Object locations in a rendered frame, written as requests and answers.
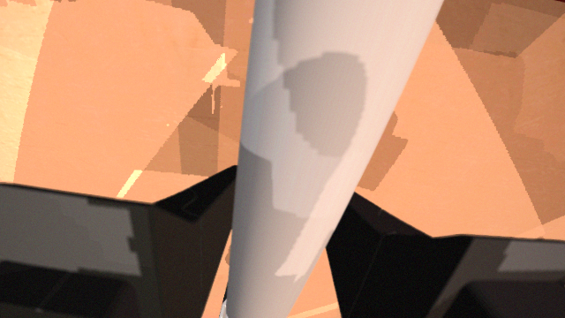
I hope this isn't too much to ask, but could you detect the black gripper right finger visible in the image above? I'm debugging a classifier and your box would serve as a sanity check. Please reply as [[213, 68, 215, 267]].
[[325, 192, 565, 318]]

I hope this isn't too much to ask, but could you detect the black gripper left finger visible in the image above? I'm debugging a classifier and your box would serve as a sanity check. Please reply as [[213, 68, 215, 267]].
[[0, 165, 237, 318]]

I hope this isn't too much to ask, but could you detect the grey metal pipe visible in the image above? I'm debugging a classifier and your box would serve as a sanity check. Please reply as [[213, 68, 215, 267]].
[[225, 0, 444, 318]]

